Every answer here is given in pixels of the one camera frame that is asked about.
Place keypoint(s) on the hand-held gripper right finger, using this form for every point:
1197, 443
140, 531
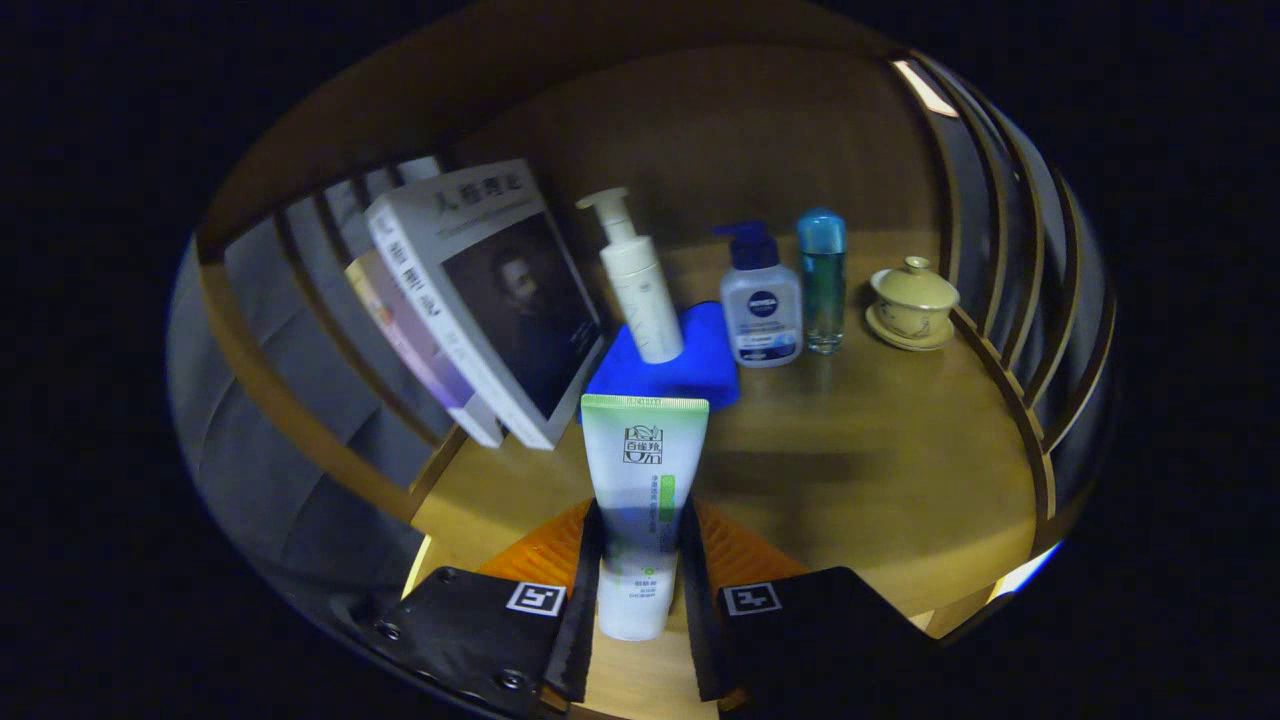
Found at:
697, 620

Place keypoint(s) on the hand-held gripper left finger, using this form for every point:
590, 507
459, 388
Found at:
585, 620

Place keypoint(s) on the green and white tube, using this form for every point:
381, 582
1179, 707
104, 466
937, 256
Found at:
645, 470

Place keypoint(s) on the wooden countertop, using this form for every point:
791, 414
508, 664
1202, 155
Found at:
850, 450

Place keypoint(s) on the brown wooden cabinet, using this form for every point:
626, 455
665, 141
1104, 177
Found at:
700, 130

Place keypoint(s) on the blue folded cloth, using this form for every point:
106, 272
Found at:
700, 375

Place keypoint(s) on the white bottle with blue pump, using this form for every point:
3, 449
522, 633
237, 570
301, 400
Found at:
762, 315

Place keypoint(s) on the purple paperback book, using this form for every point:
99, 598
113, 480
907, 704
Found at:
415, 340

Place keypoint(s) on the thick white book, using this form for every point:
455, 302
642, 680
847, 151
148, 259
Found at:
500, 300

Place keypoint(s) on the beige saucer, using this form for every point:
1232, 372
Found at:
905, 342

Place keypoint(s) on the slim teal bottle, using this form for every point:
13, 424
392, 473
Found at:
823, 290

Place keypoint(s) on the beige lidded teacup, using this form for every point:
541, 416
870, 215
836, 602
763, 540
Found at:
912, 295

